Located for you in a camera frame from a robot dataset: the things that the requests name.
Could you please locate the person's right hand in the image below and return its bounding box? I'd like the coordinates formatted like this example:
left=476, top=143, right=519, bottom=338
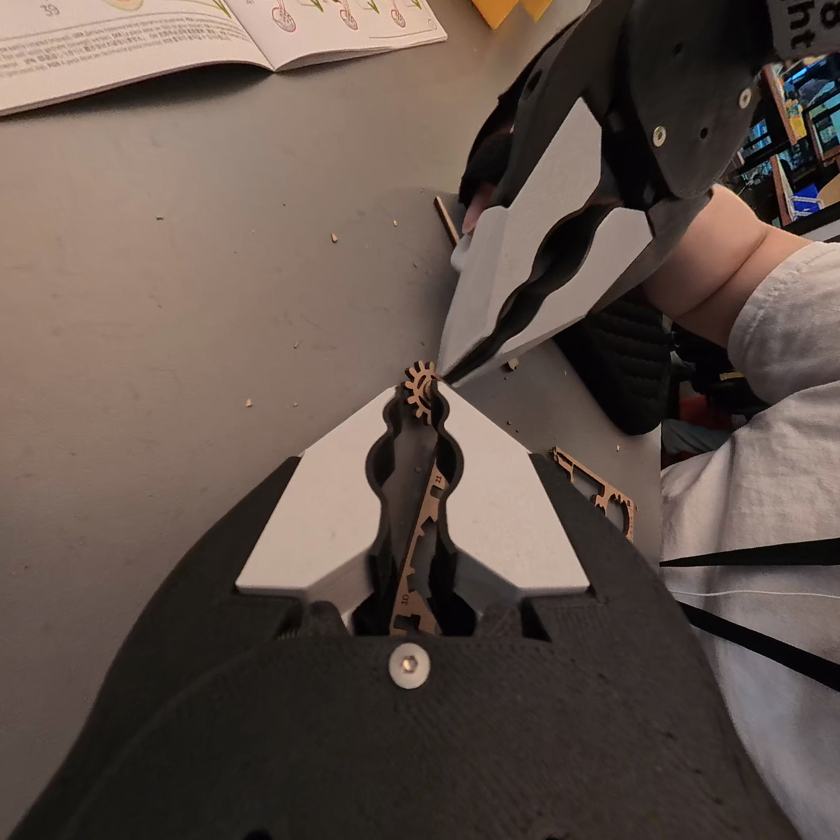
left=461, top=184, right=493, bottom=236

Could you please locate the black harness strap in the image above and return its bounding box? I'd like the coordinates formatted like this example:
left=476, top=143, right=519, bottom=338
left=659, top=538, right=840, bottom=569
left=679, top=600, right=840, bottom=691

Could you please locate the small wooden gear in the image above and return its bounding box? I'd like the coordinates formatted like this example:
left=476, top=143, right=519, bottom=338
left=402, top=360, right=439, bottom=426

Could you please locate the yellow plastic bin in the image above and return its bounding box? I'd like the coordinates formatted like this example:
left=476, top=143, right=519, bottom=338
left=472, top=0, right=555, bottom=30

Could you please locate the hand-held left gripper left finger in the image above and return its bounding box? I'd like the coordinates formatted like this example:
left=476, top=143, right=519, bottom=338
left=236, top=386, right=403, bottom=634

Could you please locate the laser-cut wooden parts sheet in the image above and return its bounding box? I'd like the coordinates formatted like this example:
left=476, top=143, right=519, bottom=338
left=390, top=446, right=637, bottom=636

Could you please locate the thin wooden stick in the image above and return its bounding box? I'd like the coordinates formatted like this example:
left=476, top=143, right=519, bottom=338
left=433, top=196, right=462, bottom=249

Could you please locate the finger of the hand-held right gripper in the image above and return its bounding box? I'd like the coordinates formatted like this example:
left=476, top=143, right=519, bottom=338
left=436, top=97, right=603, bottom=380
left=453, top=209, right=657, bottom=389

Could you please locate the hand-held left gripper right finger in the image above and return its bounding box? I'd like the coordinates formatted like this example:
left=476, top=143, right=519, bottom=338
left=430, top=384, right=590, bottom=634

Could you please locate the paper instruction booklet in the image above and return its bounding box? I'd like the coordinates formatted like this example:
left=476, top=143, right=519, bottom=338
left=0, top=0, right=449, bottom=118

